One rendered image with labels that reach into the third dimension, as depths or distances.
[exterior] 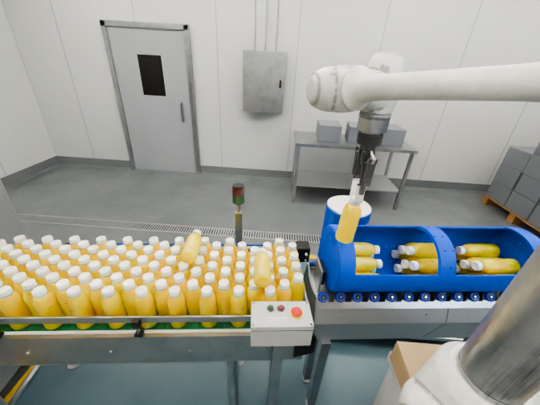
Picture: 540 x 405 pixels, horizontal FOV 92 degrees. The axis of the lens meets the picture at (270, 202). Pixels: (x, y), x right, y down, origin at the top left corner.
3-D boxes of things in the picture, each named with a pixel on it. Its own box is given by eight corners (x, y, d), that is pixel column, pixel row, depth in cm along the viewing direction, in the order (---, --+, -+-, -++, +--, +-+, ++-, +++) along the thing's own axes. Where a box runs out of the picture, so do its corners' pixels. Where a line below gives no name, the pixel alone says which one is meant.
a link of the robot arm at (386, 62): (374, 108, 84) (342, 109, 78) (387, 53, 76) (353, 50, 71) (402, 114, 75) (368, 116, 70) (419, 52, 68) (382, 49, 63)
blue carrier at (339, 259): (528, 305, 113) (567, 255, 99) (331, 306, 108) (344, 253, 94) (479, 260, 138) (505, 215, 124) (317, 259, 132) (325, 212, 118)
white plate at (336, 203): (329, 213, 157) (329, 214, 158) (375, 218, 155) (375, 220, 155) (325, 193, 182) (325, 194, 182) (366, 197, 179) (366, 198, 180)
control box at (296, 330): (310, 345, 87) (314, 325, 82) (250, 347, 85) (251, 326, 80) (305, 320, 95) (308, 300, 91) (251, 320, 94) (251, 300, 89)
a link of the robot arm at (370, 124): (383, 110, 82) (378, 129, 85) (355, 109, 81) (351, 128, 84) (397, 116, 74) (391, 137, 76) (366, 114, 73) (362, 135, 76)
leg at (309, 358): (311, 383, 169) (325, 319, 139) (302, 383, 169) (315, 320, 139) (309, 374, 174) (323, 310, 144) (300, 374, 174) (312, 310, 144)
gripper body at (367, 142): (389, 135, 77) (381, 165, 81) (377, 128, 84) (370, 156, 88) (364, 134, 76) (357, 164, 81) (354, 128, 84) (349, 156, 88)
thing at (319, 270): (322, 292, 116) (326, 272, 110) (317, 293, 116) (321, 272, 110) (317, 276, 125) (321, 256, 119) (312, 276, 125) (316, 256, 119)
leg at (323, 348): (315, 408, 157) (332, 345, 127) (305, 409, 156) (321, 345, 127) (313, 398, 162) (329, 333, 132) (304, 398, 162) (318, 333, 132)
